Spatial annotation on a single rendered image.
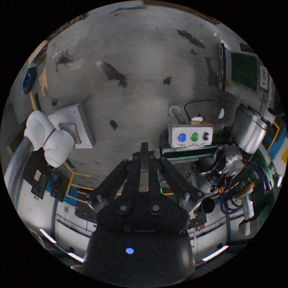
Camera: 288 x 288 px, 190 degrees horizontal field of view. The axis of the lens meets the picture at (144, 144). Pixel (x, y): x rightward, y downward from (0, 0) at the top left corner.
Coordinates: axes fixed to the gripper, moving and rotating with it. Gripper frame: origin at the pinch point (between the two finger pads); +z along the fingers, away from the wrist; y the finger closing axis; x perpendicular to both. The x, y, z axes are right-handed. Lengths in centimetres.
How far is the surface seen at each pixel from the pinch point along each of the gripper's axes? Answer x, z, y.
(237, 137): -1.9, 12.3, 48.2
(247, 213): -40, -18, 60
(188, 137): 0.0, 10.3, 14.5
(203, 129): 2.6, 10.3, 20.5
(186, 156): -21.5, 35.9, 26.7
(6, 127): 129, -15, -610
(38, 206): -339, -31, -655
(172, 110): 9.0, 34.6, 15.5
